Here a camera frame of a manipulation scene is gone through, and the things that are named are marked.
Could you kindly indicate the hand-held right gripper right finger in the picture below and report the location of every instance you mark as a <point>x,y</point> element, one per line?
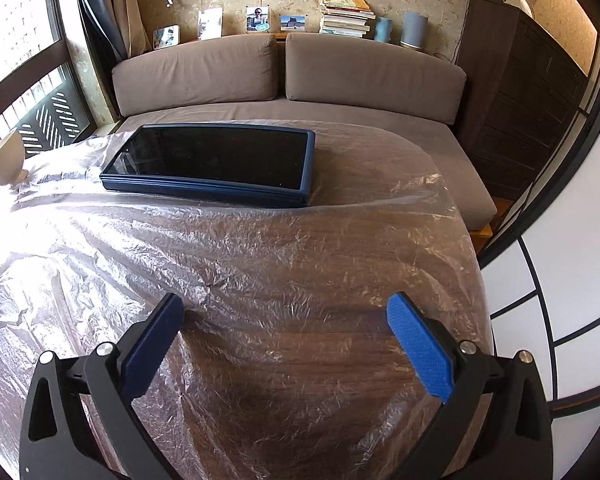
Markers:
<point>422,345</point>

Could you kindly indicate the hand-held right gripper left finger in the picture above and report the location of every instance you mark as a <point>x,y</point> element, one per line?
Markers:
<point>152,345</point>

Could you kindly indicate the dark blue tablet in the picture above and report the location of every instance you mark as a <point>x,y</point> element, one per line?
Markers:
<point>210,155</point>

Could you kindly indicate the brown sofa seat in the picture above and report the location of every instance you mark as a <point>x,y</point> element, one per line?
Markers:
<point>430,145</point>

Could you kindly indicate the white ceramic cup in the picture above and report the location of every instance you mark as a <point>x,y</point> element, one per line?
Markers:
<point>5,160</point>

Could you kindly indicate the window with dark lattice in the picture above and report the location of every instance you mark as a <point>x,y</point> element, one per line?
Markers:
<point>55,105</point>

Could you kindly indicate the dark wooden cabinet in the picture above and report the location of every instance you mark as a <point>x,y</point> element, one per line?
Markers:
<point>520,100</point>

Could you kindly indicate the brown sofa back cushion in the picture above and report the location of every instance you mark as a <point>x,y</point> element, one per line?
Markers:
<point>195,72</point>
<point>370,75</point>

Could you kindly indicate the large grey cylinder speaker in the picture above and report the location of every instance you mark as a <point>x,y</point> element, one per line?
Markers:
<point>413,29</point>

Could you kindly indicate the dark curtain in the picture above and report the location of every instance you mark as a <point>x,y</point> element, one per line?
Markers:
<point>97,20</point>

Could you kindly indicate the stack of books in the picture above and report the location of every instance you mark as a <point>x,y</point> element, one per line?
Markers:
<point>345,17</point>

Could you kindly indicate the beige curtain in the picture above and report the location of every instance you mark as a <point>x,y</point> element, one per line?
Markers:
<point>130,5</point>

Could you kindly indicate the white oval ornament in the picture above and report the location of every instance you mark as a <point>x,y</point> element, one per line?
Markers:
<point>525,7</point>

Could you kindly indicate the rounded photo frame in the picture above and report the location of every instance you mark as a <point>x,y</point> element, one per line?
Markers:
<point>166,37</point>

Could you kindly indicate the upright clear photo frame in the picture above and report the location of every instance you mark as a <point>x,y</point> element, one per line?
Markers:
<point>210,24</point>

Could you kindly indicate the portrait photo frame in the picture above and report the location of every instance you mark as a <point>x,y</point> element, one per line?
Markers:
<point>258,19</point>

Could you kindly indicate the small landscape photo frame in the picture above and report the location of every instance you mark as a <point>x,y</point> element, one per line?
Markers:
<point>292,22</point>

